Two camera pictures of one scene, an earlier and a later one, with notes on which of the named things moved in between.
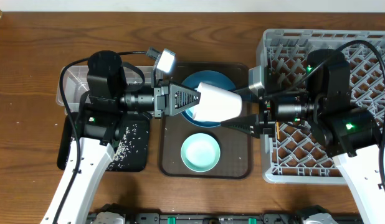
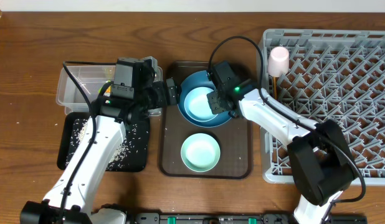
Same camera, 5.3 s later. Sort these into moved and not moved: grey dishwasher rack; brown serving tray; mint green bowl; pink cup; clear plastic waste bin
Moved: pink cup
Not moved: mint green bowl; clear plastic waste bin; grey dishwasher rack; brown serving tray
